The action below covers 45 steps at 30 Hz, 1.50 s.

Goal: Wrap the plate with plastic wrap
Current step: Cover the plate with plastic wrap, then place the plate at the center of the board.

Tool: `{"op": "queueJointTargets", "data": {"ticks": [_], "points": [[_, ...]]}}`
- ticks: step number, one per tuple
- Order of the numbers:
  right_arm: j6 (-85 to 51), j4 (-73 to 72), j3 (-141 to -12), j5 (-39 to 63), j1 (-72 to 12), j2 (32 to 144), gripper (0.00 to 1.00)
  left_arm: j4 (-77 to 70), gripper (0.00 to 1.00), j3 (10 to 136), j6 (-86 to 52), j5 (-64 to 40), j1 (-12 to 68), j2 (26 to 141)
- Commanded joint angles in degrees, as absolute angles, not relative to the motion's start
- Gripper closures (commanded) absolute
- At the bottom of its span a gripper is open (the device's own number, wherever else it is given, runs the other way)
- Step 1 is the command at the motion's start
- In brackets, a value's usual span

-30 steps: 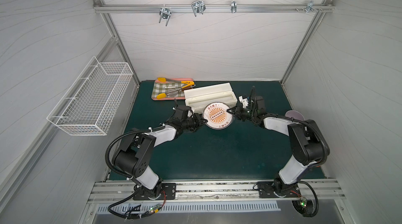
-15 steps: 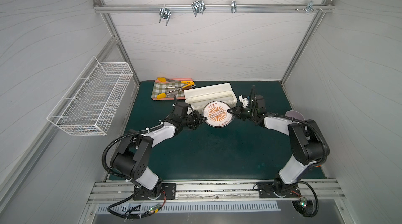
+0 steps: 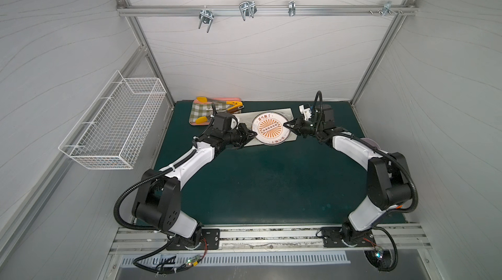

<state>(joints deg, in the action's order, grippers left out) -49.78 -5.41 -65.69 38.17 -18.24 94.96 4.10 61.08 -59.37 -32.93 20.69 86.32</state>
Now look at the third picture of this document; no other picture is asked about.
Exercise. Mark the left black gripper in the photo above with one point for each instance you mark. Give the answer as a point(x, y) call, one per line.
point(241, 137)

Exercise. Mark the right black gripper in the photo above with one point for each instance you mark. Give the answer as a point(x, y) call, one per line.
point(300, 127)

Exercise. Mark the round printed plate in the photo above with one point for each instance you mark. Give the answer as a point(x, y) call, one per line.
point(270, 129)

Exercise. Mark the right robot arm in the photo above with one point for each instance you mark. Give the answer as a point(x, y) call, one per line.
point(390, 187)

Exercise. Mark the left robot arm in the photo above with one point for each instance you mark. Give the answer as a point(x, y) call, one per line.
point(158, 200)

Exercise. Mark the pink board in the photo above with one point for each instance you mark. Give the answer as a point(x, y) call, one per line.
point(231, 100)

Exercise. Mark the green table mat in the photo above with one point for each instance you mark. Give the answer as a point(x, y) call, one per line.
point(298, 182)

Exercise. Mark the purple bowl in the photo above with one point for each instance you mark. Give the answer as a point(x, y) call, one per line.
point(372, 144)

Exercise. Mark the metal hook small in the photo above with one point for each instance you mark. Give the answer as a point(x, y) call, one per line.
point(291, 8)

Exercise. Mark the metal hook clamp middle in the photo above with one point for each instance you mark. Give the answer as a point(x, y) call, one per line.
point(247, 9)

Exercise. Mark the metal hook clamp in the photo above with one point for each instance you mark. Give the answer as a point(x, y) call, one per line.
point(386, 10)
point(247, 9)
point(206, 17)

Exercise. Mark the metal hook clamp left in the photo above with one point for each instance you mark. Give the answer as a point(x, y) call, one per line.
point(206, 17)

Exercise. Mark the metal hook clamp right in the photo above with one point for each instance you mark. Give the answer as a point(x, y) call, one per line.
point(386, 10)

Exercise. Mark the aluminium cross bar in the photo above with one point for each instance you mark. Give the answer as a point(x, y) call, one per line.
point(262, 10)

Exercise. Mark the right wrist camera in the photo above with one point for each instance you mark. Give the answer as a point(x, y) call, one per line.
point(306, 111)

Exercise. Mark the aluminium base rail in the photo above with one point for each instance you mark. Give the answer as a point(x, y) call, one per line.
point(239, 239)

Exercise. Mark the white wire basket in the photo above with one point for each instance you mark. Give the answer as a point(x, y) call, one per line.
point(112, 131)

